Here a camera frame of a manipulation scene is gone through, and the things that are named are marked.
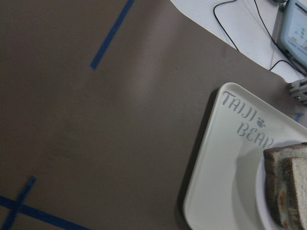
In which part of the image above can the bread slice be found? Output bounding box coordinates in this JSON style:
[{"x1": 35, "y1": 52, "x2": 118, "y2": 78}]
[
  {"x1": 285, "y1": 158, "x2": 307, "y2": 230},
  {"x1": 263, "y1": 142, "x2": 307, "y2": 230}
]

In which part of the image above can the white round plate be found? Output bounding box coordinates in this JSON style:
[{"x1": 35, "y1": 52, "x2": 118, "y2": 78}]
[{"x1": 255, "y1": 138, "x2": 307, "y2": 230}]

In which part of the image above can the long blue tape strip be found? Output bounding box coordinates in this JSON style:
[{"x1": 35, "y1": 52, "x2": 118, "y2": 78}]
[{"x1": 90, "y1": 0, "x2": 135, "y2": 70}]

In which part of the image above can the cream bear serving tray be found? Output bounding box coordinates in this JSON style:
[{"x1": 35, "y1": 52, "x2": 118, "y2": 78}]
[{"x1": 183, "y1": 82, "x2": 307, "y2": 230}]

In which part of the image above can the light blue control device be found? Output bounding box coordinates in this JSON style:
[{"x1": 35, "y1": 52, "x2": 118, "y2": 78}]
[{"x1": 273, "y1": 0, "x2": 307, "y2": 66}]

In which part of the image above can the crossing blue tape strip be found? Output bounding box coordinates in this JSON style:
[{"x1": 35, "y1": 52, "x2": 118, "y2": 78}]
[{"x1": 0, "y1": 196, "x2": 88, "y2": 230}]

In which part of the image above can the black table cable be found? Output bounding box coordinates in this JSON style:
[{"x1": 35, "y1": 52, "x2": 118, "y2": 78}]
[{"x1": 213, "y1": 0, "x2": 307, "y2": 75}]

